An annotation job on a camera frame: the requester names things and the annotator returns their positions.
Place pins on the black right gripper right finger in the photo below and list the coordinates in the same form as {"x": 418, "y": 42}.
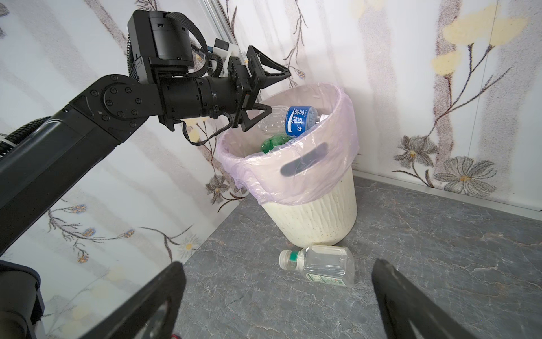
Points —
{"x": 405, "y": 309}

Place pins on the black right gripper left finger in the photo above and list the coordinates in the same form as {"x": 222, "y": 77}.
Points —
{"x": 151, "y": 312}

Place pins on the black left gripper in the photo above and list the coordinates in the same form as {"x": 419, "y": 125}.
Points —
{"x": 239, "y": 91}

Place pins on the small blue label bottle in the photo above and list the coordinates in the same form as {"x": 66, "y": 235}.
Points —
{"x": 291, "y": 121}

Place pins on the green soda bottle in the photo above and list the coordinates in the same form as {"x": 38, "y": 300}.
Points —
{"x": 274, "y": 141}

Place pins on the clear bottle white cap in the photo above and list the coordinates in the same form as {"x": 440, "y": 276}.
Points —
{"x": 328, "y": 265}

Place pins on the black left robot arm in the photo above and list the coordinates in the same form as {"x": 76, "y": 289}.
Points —
{"x": 43, "y": 159}

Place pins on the cream bin with pink liner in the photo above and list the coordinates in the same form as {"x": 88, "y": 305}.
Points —
{"x": 306, "y": 185}

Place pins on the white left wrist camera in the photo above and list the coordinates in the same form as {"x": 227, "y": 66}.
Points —
{"x": 225, "y": 50}

